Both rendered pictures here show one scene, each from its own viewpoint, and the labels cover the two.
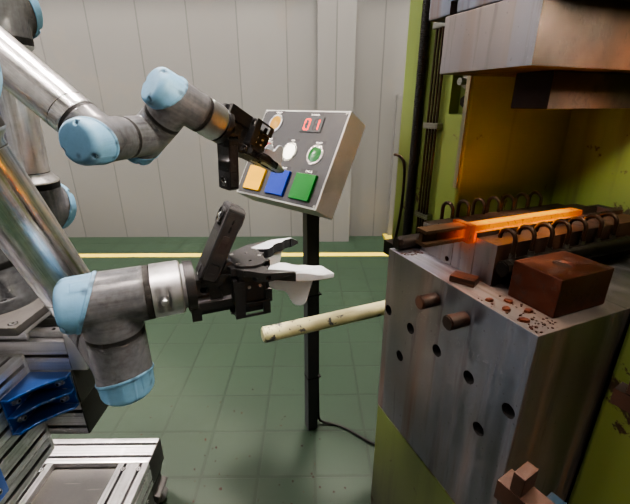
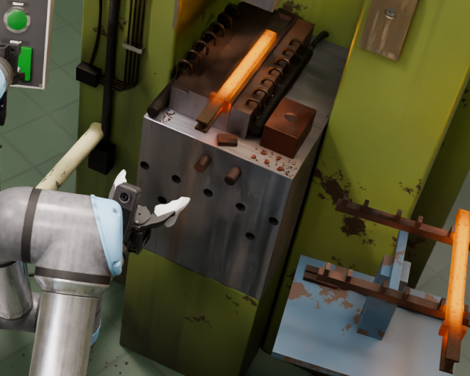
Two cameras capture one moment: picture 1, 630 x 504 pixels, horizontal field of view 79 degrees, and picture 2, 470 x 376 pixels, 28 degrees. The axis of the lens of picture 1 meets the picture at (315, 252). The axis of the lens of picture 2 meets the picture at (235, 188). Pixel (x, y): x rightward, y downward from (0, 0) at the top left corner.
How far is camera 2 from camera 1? 1.53 m
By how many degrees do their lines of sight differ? 48
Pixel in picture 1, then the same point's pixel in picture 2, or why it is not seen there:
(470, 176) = (184, 13)
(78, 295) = not seen: hidden behind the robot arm
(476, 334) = (246, 180)
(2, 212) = (23, 271)
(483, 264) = (238, 125)
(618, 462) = (321, 215)
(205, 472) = not seen: outside the picture
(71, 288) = not seen: hidden behind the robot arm
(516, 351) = (278, 188)
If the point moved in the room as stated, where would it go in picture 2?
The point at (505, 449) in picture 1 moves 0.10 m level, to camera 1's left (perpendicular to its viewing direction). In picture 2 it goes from (271, 242) to (242, 261)
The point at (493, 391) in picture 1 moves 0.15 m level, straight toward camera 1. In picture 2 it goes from (262, 212) to (277, 261)
